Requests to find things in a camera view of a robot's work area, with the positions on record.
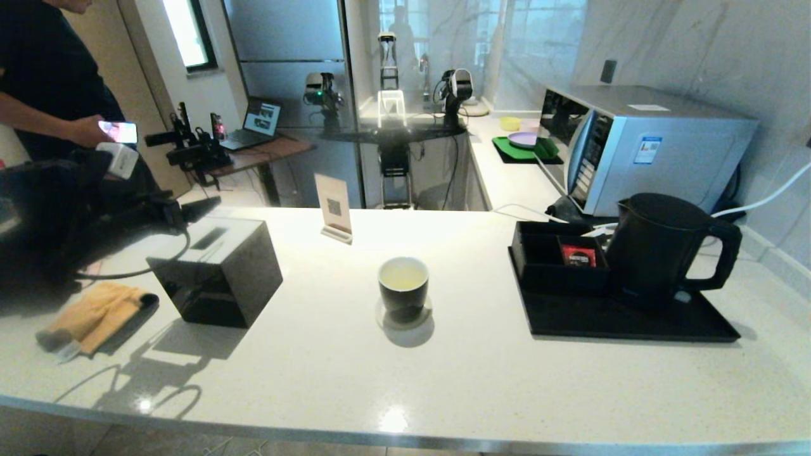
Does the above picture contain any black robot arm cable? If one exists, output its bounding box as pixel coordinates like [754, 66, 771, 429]
[73, 229, 191, 280]

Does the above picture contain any black hanging cable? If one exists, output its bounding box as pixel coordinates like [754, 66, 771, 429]
[444, 133, 461, 210]

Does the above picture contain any black cube tissue box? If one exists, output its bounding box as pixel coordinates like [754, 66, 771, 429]
[146, 215, 284, 329]

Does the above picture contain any smartphone with lit screen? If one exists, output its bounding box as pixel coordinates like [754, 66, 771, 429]
[98, 120, 139, 145]

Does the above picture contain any black curved desk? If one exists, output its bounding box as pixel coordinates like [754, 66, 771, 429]
[322, 120, 468, 144]

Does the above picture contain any green mat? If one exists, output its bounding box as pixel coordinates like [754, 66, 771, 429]
[492, 134, 565, 165]

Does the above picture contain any grey camera device green light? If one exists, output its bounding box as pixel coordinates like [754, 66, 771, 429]
[304, 70, 347, 121]

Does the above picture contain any open laptop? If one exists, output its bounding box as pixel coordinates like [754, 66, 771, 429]
[220, 96, 284, 151]

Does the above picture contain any dark framed window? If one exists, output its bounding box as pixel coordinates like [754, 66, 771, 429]
[162, 0, 219, 72]

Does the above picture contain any silver refrigerator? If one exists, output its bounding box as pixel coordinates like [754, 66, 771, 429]
[222, 0, 366, 208]

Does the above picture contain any black rectangular serving tray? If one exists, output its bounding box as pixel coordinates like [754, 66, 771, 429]
[508, 247, 741, 344]

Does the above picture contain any brown wooden table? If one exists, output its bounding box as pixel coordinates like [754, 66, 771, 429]
[209, 132, 317, 205]

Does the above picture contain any dark grey power plug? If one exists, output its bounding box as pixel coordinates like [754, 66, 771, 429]
[548, 196, 596, 222]

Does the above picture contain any black electric kettle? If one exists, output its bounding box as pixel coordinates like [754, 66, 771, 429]
[604, 192, 744, 310]

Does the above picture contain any silver microwave oven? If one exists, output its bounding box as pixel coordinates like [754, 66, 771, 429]
[537, 85, 762, 219]

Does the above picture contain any black white robot stand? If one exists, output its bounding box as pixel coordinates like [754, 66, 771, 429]
[378, 30, 414, 210]

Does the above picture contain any black compartment sachet box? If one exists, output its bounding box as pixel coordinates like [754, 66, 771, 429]
[509, 221, 613, 294]

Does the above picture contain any QR code sign stand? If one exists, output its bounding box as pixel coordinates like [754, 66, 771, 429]
[314, 172, 355, 246]

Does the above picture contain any person in black shirt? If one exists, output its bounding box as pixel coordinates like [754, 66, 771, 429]
[0, 0, 127, 162]

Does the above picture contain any orange grey cleaning cloth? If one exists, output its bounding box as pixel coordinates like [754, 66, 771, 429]
[35, 281, 161, 364]

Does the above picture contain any black mug white inside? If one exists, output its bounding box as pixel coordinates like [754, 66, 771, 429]
[378, 256, 431, 322]

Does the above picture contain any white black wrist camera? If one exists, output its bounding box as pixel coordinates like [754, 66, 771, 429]
[95, 142, 139, 181]

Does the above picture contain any red sachet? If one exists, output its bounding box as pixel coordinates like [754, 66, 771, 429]
[561, 245, 599, 269]

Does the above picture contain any white round saucer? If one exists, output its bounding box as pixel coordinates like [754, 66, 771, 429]
[374, 296, 435, 331]

